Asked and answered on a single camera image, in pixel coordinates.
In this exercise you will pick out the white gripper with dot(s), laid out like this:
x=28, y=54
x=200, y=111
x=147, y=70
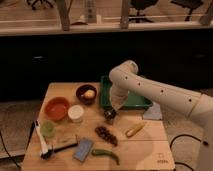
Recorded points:
x=118, y=98

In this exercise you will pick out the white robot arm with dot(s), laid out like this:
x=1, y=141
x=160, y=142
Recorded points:
x=196, y=106

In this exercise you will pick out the white cup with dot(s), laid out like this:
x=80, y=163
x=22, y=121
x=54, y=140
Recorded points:
x=76, y=113

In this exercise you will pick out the green plastic cup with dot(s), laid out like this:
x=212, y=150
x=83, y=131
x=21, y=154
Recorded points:
x=47, y=129

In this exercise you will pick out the green plastic tray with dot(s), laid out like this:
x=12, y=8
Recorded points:
x=133, y=102

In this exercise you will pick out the yellow round food piece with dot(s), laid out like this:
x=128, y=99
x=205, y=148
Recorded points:
x=89, y=94

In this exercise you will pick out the dark brown bowl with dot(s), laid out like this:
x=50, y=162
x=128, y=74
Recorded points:
x=81, y=90

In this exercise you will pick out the dark grape bunch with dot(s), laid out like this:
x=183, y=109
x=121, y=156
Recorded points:
x=106, y=135

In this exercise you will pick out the grey cloth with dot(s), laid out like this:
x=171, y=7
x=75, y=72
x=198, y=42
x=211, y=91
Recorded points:
x=153, y=113

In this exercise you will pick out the green chili pepper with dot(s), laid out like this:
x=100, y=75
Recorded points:
x=103, y=152

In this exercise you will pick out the orange bowl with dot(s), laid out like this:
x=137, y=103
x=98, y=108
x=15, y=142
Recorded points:
x=56, y=108

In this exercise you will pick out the blue sponge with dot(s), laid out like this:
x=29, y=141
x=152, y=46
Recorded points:
x=83, y=149

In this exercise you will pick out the black office chair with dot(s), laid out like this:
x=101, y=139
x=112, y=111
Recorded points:
x=34, y=3
x=141, y=5
x=190, y=4

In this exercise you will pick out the black office chair right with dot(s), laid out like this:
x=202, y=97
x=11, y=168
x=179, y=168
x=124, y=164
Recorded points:
x=190, y=4

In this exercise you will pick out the black office chair left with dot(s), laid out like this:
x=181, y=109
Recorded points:
x=34, y=3

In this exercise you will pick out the white handled brush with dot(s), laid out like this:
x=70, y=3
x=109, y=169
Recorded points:
x=44, y=147

